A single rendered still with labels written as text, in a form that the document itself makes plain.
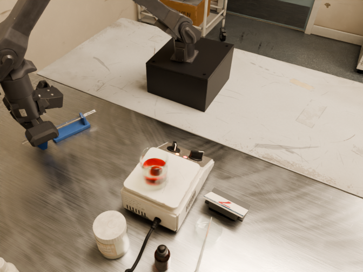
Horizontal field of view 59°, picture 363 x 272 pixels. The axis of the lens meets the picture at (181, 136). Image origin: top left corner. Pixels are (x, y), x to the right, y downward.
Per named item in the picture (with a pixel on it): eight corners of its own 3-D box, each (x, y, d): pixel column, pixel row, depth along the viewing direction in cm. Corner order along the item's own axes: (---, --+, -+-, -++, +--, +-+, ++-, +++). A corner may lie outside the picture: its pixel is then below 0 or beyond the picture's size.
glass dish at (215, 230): (206, 216, 68) (207, 210, 66) (227, 232, 65) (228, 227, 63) (188, 232, 65) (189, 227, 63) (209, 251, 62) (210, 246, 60)
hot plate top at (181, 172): (152, 148, 70) (151, 145, 70) (201, 167, 67) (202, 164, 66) (121, 188, 62) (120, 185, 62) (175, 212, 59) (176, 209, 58)
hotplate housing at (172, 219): (166, 148, 81) (166, 126, 75) (214, 167, 77) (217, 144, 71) (116, 218, 67) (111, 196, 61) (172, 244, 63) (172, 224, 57)
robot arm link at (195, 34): (183, 28, 91) (182, 6, 87) (203, 41, 86) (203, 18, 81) (164, 36, 89) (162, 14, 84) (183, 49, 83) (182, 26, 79)
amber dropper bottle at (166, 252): (172, 269, 59) (172, 252, 54) (156, 273, 59) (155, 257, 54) (168, 254, 61) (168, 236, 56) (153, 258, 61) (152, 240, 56)
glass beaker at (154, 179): (155, 167, 66) (154, 139, 60) (174, 182, 63) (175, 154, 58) (133, 183, 63) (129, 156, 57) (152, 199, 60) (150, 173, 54)
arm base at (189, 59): (177, 48, 95) (176, 29, 90) (199, 51, 93) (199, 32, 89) (169, 61, 90) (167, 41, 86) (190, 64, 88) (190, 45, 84)
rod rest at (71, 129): (85, 120, 88) (82, 110, 85) (91, 127, 86) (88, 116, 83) (49, 135, 83) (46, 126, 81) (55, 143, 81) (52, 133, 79)
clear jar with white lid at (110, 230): (111, 226, 65) (106, 204, 60) (135, 239, 63) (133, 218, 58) (92, 251, 61) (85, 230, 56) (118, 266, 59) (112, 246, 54)
